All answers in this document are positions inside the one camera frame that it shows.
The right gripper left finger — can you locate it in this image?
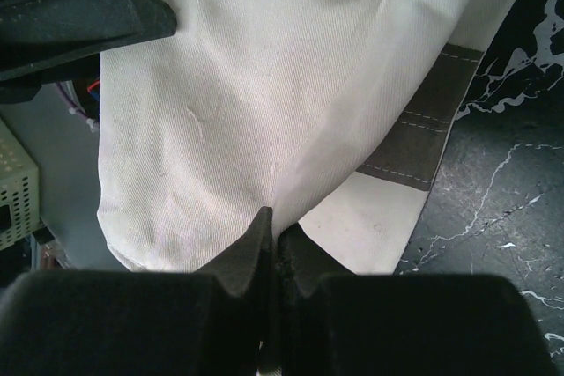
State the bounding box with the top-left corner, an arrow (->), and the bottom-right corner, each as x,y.
1,208 -> 272,375

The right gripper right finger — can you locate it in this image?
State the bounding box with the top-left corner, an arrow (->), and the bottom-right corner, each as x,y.
278,225 -> 557,375

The white grey cuff glove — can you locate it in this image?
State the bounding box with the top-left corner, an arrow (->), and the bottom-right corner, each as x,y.
300,44 -> 483,274

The white green glove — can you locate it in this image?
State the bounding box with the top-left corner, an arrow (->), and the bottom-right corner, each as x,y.
98,0 -> 515,271

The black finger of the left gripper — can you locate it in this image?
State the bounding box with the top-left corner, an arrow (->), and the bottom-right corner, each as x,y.
1,0 -> 177,103

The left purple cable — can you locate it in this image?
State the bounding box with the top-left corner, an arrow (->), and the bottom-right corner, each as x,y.
55,80 -> 100,130

